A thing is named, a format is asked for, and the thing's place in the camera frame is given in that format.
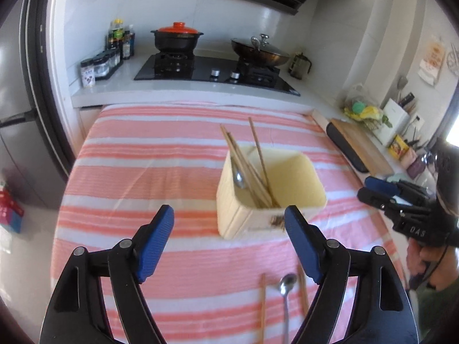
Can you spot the purple soap bottle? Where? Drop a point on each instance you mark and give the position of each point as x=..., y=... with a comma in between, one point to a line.
x=419, y=166

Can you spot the person's right hand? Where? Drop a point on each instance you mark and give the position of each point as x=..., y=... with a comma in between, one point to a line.
x=419, y=261

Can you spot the wall outlet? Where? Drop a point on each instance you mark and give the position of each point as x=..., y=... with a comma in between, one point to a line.
x=416, y=122

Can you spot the row of spice jars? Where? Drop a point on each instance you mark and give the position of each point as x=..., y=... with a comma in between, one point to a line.
x=98, y=66

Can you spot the red blue toy box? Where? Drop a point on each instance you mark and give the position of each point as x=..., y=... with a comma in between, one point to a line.
x=10, y=211

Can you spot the small dark sauce bottle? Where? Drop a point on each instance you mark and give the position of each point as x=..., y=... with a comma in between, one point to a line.
x=129, y=43

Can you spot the white knife block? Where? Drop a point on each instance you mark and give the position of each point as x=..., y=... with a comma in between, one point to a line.
x=392, y=122

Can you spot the metal spoon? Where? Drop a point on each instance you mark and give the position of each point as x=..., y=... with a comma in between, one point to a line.
x=287, y=286
x=238, y=177

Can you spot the black clay pot red lid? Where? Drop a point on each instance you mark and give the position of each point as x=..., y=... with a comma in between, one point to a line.
x=177, y=39

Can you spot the plastic bag of vegetables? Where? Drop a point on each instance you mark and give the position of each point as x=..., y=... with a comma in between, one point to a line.
x=364, y=111

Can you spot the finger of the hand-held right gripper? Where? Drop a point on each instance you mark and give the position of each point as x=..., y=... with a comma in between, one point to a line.
x=383, y=185
x=376, y=200

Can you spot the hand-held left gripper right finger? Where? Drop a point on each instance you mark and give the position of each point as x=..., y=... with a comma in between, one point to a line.
x=303, y=243

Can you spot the cream utensil holder box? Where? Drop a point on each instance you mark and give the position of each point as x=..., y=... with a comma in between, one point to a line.
x=287, y=179

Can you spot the person's right forearm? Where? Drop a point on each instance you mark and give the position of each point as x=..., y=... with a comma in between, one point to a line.
x=439, y=315

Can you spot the wall hanging cloth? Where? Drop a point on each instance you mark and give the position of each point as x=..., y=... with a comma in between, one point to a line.
x=431, y=61

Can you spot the wooden cutting board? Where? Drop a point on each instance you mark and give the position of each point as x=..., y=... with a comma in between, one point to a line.
x=365, y=143

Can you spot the pink white striped tablecloth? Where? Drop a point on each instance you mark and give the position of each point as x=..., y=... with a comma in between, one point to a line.
x=161, y=172

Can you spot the yellow packet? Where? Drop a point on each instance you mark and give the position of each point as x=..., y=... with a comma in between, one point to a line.
x=398, y=147

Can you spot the metal spatula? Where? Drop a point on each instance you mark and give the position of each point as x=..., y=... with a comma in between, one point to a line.
x=401, y=84

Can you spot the black gas stove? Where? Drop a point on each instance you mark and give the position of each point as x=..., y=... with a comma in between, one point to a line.
x=215, y=73

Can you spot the wok with glass lid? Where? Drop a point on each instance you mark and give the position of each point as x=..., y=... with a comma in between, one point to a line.
x=260, y=52

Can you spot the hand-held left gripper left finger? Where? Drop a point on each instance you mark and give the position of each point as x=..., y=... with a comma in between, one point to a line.
x=155, y=243

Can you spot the pink cup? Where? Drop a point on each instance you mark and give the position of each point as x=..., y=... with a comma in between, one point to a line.
x=408, y=157

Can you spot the dark glass jar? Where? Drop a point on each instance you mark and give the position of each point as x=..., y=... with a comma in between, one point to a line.
x=300, y=66

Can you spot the grey refrigerator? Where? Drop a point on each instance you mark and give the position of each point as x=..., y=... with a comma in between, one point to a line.
x=21, y=89

